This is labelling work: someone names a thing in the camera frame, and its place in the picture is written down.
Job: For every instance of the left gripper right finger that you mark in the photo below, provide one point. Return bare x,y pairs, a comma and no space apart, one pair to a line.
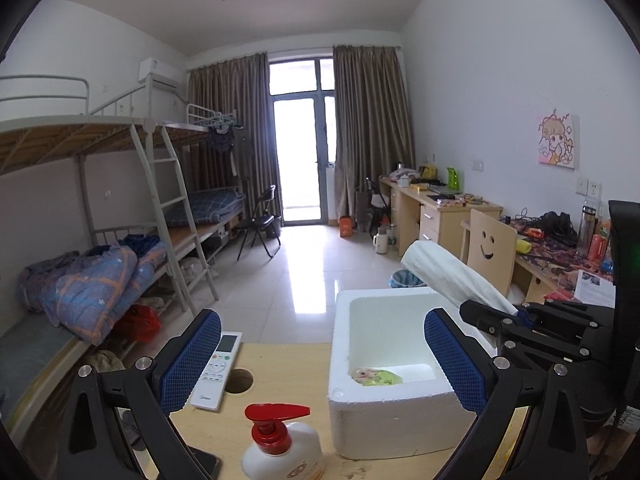
552,441

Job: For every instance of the blue plaid quilt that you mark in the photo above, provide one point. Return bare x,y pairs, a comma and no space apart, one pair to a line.
89,293

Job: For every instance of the orange bag on floor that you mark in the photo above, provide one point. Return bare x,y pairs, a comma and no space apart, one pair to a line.
345,227

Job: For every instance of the brown curtain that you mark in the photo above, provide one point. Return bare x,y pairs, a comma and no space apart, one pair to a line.
373,126
242,150

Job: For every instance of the anime wall picture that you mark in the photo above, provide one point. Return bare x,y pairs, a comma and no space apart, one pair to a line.
557,144

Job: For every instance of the wooden smiley chair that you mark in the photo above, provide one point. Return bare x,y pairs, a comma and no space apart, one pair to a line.
492,250

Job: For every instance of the white foam box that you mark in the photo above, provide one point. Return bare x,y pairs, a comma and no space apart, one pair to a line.
388,396

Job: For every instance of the glass balcony door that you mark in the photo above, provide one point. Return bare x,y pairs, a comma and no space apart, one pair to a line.
303,112

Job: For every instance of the white air conditioner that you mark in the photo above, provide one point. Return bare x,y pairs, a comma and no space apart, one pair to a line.
160,71

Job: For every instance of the blue lined trash bin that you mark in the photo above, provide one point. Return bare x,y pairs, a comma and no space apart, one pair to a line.
405,279

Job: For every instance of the grey metal bunk bed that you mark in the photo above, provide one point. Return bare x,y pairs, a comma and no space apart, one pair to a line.
74,176

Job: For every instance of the black folding chair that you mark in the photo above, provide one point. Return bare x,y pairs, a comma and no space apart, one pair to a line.
259,222

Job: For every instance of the white remote control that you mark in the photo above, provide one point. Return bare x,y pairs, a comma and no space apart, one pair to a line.
209,389

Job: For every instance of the white printed paper sheet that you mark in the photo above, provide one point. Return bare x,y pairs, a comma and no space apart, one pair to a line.
592,289

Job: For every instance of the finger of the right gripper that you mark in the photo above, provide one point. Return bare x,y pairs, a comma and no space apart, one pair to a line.
564,305
492,321

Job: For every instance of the red pump lotion bottle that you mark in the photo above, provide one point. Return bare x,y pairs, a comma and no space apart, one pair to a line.
281,449

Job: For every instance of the wooden drawer desk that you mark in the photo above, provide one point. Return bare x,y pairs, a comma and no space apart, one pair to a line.
417,216

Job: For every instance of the green soft item in box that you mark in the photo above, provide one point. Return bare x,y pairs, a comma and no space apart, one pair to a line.
373,377

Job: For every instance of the white foam sleeve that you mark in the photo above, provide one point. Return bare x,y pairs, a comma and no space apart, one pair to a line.
452,278

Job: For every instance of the white thermos kettle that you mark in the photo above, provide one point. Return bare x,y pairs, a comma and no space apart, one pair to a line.
380,241

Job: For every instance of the left brown curtain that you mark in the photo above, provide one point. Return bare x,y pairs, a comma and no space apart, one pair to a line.
242,150

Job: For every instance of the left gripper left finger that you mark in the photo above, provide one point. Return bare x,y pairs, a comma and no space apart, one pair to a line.
93,442

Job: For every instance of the right brown curtain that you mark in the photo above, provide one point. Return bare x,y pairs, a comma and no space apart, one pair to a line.
373,126

